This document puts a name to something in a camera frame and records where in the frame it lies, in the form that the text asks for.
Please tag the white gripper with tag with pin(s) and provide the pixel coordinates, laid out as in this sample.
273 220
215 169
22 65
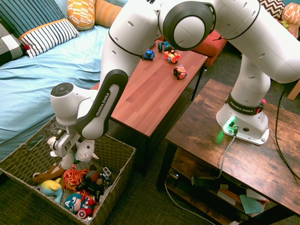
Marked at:
63 144

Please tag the white stuffed animal toy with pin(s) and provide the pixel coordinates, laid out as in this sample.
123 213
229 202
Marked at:
85 151

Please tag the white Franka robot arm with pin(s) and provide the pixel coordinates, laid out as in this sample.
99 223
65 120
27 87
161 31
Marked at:
140 32

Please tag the orange flame plush toy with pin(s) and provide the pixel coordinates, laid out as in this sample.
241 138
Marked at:
71 179

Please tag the woven wicker basket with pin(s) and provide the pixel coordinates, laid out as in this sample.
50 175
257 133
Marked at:
112 154

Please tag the dark toy truck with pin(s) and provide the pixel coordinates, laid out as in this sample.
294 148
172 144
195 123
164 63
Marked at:
105 174

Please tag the yellow blue plush toy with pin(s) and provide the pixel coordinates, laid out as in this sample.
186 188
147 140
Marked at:
52 188

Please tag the blue toy car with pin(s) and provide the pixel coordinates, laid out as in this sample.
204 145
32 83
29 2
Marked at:
149 55

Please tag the red black toy truck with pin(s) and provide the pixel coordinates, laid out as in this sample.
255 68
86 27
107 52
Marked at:
180 72

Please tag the orange yellow toy vehicle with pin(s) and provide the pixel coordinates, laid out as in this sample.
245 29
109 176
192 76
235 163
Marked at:
172 56

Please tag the brown plush dog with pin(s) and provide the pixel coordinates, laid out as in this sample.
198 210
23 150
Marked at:
50 174

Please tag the black game controller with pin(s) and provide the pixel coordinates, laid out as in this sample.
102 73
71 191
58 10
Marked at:
90 186

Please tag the Captain America plush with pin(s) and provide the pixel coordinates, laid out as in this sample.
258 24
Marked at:
78 204

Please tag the light blue covered bed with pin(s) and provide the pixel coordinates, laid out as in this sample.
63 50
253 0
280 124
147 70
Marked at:
47 75

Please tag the reddish wood coffee table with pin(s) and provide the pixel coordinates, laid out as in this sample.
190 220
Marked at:
154 93

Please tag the red pompom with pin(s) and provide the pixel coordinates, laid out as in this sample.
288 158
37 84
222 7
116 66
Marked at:
27 47

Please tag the white navy striped pillow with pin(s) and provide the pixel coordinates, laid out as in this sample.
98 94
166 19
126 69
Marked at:
47 35

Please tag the black white checked pillow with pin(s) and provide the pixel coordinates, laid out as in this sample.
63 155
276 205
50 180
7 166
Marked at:
9 47

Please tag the rustic brown wood table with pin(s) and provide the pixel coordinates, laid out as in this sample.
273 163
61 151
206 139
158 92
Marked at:
199 131

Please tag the grey remote control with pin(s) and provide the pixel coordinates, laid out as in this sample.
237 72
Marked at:
152 45

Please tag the orange white patterned pillow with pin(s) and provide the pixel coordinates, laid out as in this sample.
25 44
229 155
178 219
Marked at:
291 12
80 14

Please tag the black power adapter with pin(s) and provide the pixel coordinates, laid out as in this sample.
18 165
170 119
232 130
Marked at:
206 181

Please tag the plain orange pillow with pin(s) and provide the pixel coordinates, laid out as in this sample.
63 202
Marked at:
105 14

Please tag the dark teal striped pillow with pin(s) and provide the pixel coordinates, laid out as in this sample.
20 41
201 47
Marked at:
28 16

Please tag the red tufted ottoman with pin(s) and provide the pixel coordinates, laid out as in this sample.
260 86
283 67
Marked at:
211 48

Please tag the green paper note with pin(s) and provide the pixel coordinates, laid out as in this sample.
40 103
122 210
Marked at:
250 204

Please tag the light wooden furniture piece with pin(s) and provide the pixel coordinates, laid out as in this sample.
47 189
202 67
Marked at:
294 91

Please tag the black white chevron pillow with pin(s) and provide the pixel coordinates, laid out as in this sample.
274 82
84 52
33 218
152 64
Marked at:
273 8

